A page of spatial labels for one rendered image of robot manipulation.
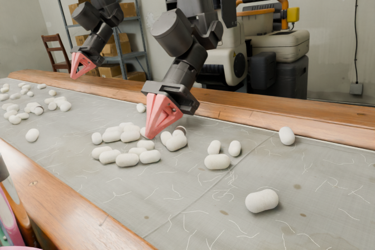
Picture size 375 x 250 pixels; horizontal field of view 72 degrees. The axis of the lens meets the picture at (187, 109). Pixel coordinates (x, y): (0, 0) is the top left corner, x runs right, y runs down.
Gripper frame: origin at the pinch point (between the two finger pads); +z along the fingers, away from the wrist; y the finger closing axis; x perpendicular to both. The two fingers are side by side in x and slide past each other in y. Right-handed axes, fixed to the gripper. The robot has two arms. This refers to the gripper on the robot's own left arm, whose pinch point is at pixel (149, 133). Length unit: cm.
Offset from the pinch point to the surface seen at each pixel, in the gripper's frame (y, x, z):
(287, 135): 21.1, 5.9, -7.8
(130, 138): -3.4, -0.5, 2.1
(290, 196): 25.6, 0.5, 2.0
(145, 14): -222, 106, -168
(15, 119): -39.8, -5.9, 8.5
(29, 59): -494, 111, -92
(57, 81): -74, 10, -12
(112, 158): -0.1, -4.5, 6.9
